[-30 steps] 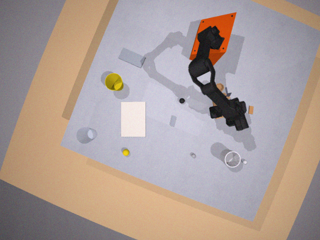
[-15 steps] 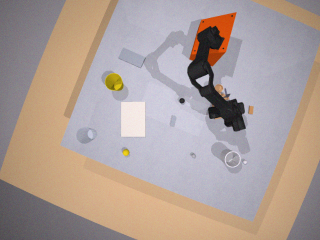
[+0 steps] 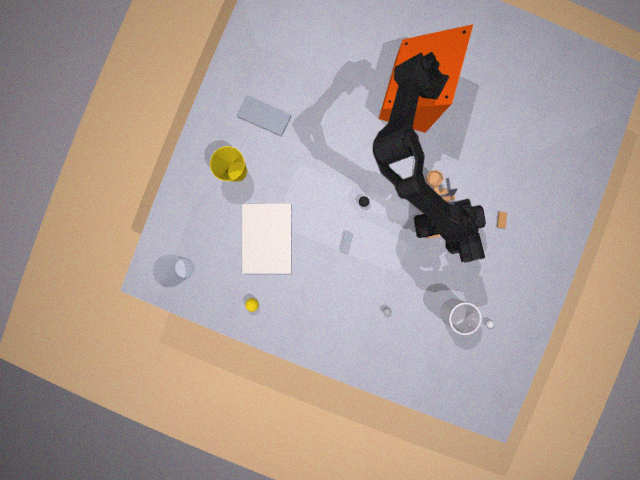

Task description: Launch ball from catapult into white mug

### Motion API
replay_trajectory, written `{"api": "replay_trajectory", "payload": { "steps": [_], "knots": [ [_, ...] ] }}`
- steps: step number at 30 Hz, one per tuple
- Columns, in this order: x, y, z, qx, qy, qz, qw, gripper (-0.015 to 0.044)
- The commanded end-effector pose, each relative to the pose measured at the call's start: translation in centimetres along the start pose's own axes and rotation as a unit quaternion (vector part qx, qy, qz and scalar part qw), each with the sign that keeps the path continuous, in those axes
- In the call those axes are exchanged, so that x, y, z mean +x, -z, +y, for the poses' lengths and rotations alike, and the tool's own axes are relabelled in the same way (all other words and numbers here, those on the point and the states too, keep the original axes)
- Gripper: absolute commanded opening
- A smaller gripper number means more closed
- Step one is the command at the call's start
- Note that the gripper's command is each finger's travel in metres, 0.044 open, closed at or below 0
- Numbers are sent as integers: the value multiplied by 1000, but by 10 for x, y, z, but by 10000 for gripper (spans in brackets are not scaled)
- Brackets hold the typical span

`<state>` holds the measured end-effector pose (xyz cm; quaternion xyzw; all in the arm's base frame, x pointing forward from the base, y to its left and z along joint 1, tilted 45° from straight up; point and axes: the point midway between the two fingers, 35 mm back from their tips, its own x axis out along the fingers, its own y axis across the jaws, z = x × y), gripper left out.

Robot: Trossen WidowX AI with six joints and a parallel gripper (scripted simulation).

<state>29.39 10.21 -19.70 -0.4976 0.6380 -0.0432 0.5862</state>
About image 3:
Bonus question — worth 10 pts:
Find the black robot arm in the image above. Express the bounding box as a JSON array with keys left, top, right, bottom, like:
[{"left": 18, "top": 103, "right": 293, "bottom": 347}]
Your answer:
[{"left": 373, "top": 52, "right": 485, "bottom": 263}]

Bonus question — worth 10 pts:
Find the wooden catapult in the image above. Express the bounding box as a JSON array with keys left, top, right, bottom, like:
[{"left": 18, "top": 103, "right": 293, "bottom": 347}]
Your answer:
[{"left": 426, "top": 170, "right": 458, "bottom": 239}]

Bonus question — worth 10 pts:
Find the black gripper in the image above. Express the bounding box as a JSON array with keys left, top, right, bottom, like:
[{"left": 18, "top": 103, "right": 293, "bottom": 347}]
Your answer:
[{"left": 413, "top": 206, "right": 486, "bottom": 238}]

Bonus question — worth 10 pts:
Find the tan wooden bar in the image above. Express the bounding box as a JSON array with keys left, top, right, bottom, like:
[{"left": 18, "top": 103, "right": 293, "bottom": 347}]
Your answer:
[{"left": 497, "top": 212, "right": 507, "bottom": 228}]

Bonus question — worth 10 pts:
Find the yellow ball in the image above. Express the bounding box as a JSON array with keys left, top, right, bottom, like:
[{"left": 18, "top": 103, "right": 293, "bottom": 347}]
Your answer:
[{"left": 245, "top": 299, "right": 258, "bottom": 312}]

